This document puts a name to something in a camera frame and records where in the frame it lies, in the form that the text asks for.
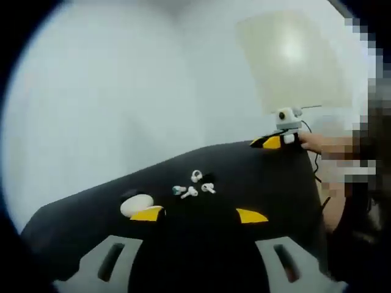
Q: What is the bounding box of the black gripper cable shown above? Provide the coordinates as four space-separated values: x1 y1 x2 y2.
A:
301 120 332 213

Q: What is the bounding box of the person's dark clothing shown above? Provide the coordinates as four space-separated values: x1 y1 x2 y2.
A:
331 189 386 275

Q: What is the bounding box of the white oval charging case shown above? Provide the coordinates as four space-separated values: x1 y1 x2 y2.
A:
119 193 156 218

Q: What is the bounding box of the person's bare leg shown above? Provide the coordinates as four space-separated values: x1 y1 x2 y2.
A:
323 198 346 234

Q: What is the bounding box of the beige wall panel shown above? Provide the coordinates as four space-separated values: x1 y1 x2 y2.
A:
235 9 362 117

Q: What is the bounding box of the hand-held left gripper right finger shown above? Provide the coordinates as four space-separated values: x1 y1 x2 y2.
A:
219 208 348 293

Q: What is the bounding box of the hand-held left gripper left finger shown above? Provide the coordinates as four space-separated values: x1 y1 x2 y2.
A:
53 206 184 293

